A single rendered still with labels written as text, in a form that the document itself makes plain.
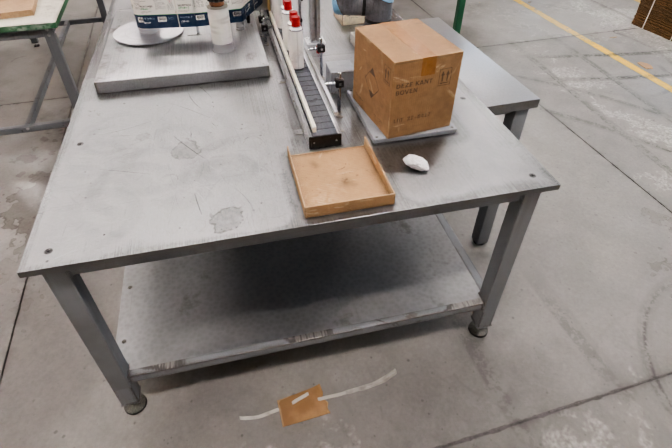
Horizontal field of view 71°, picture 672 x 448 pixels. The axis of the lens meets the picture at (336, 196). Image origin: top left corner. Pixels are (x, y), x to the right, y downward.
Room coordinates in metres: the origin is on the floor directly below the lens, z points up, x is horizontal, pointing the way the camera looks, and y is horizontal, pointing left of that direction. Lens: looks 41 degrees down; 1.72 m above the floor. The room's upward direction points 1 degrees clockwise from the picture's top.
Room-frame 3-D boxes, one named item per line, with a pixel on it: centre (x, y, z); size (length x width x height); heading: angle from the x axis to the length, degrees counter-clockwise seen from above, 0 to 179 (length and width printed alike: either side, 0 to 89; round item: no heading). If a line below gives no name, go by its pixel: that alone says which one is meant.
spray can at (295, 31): (1.78, 0.16, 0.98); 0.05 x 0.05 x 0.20
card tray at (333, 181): (1.12, -0.01, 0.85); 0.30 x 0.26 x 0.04; 14
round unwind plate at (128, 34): (2.11, 0.86, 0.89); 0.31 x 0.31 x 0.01
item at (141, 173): (1.94, 0.30, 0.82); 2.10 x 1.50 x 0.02; 14
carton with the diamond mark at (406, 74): (1.49, -0.23, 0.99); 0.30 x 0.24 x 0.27; 22
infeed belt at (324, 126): (2.09, 0.24, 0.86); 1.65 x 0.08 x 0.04; 14
